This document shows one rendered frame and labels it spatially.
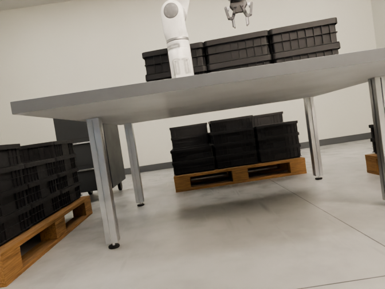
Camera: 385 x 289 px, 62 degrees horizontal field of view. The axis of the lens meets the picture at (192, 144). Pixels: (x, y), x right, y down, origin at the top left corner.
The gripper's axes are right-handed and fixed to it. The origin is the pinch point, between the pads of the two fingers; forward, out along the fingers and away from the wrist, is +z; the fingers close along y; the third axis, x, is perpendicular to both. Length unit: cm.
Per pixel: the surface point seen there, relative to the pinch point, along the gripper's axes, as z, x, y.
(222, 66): 20.3, -9.5, -11.0
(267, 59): 20.5, -8.9, 9.6
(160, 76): 20.3, -10.4, -40.7
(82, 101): 34, -65, -54
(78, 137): 40, 116, -155
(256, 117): 44, 181, 10
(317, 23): 8.4, -8.2, 32.8
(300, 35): 12.1, -7.3, 25.2
